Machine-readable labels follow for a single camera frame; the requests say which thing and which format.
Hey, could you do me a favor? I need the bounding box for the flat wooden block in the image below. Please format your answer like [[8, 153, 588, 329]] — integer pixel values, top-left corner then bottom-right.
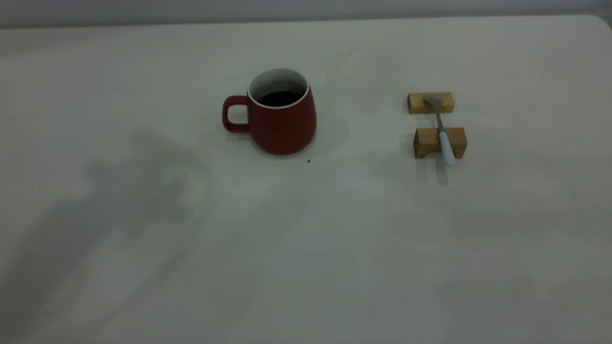
[[407, 92, 454, 114]]

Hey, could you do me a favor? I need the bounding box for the arched wooden block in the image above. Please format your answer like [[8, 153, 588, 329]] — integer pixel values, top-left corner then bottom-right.
[[414, 127, 468, 159]]

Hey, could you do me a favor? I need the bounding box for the red ceramic mug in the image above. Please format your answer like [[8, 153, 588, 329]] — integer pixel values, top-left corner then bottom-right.
[[222, 68, 317, 155]]

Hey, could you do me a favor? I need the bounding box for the spoon with light blue handle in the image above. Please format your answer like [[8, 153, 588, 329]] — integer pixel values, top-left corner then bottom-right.
[[424, 97, 456, 167]]

